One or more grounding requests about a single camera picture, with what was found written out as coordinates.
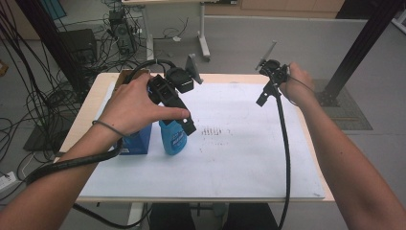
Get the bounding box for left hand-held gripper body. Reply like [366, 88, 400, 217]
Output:
[147, 53, 204, 106]

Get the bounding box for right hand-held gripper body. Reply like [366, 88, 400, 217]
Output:
[255, 40, 290, 87]

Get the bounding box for blue plastic bottle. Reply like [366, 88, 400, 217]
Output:
[158, 119, 189, 156]

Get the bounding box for blue cardboard box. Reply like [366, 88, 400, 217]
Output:
[113, 69, 153, 156]

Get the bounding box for person's right hand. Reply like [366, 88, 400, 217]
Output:
[279, 61, 316, 107]

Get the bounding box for person's left hand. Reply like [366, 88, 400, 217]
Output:
[93, 73, 192, 137]

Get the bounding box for white table mat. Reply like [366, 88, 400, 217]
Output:
[79, 81, 327, 200]

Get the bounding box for wooden cabinet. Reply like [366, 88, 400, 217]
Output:
[204, 0, 347, 19]

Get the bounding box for computer tower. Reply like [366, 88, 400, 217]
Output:
[107, 9, 139, 56]

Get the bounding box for dark wrist band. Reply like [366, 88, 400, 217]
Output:
[91, 119, 127, 138]

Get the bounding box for wooden table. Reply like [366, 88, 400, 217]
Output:
[58, 72, 336, 204]

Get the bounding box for black equipment box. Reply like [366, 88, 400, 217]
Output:
[58, 28, 99, 65]

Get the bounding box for person's legs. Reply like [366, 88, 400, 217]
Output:
[147, 202, 280, 230]

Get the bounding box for black floor plate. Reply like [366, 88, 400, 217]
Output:
[22, 124, 66, 153]

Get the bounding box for white power strip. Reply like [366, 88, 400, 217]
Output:
[0, 171, 18, 194]

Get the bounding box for white desk frame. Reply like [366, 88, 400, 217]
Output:
[121, 0, 213, 64]

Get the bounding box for right hand-held gripper cable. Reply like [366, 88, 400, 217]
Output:
[268, 71, 292, 230]

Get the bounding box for hand-held gripper cable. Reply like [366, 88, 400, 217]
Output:
[23, 58, 177, 230]
[268, 71, 292, 230]

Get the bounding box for black metal frame post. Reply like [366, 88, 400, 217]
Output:
[14, 0, 91, 97]
[315, 0, 406, 108]

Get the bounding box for left hand-held gripper cable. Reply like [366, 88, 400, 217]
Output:
[23, 58, 177, 230]

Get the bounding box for tangle of black floor cables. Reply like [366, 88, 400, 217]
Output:
[0, 0, 190, 205]

